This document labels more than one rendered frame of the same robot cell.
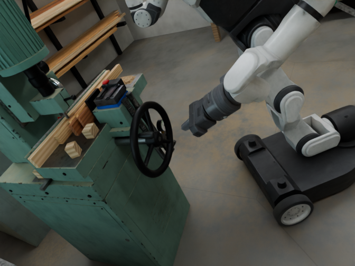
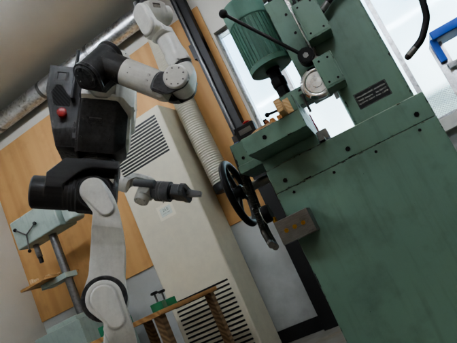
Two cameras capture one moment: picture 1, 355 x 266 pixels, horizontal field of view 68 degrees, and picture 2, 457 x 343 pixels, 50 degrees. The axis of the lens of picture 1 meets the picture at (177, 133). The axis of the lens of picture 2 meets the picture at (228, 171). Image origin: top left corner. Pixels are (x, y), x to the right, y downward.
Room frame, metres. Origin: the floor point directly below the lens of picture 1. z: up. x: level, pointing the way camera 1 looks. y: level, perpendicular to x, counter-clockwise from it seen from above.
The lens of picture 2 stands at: (2.64, -0.52, 0.50)
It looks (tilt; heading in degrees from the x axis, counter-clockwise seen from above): 12 degrees up; 162
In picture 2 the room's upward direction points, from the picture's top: 25 degrees counter-clockwise
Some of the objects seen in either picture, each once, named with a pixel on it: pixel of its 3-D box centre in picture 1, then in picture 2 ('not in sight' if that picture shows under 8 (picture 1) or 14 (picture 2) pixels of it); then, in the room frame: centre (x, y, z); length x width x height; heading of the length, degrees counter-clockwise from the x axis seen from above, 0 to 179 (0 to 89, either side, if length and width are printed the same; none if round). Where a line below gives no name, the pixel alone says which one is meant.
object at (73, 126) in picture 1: (88, 112); not in sight; (1.01, 0.30, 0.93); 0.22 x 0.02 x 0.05; 147
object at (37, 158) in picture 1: (78, 111); (303, 122); (1.07, 0.35, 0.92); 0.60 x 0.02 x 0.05; 147
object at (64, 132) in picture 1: (93, 98); (294, 121); (1.13, 0.28, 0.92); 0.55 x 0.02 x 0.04; 147
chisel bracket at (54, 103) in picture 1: (53, 103); (295, 103); (1.00, 0.39, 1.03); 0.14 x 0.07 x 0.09; 57
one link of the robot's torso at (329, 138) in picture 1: (310, 135); not in sight; (0.96, -0.66, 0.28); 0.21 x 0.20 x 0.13; 87
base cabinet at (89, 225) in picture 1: (114, 200); (401, 250); (1.05, 0.48, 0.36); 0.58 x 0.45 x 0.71; 57
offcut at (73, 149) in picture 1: (73, 149); not in sight; (0.79, 0.36, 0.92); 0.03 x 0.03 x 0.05; 80
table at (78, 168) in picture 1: (108, 118); (279, 150); (1.00, 0.24, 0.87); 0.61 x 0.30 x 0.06; 147
